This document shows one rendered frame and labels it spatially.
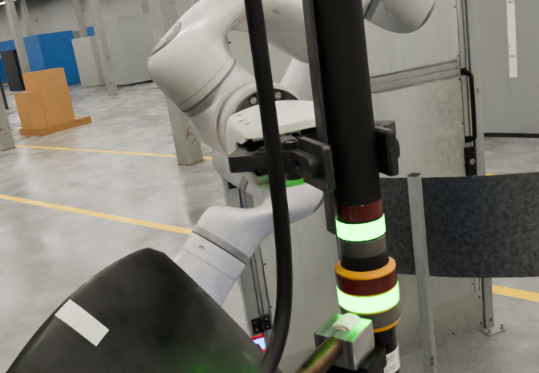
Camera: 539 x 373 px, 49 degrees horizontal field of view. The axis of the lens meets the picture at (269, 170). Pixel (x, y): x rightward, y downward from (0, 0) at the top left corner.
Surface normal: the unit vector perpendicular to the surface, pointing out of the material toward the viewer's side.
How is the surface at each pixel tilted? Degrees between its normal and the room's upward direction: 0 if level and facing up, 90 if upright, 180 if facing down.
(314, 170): 90
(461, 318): 90
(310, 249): 90
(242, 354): 43
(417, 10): 113
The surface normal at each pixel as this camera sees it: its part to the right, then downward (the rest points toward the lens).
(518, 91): -0.65, 0.28
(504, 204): -0.25, 0.28
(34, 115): 0.72, 0.07
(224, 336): 0.52, -0.72
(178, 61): 0.03, 0.18
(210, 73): 0.40, 0.11
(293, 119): -0.10, -0.91
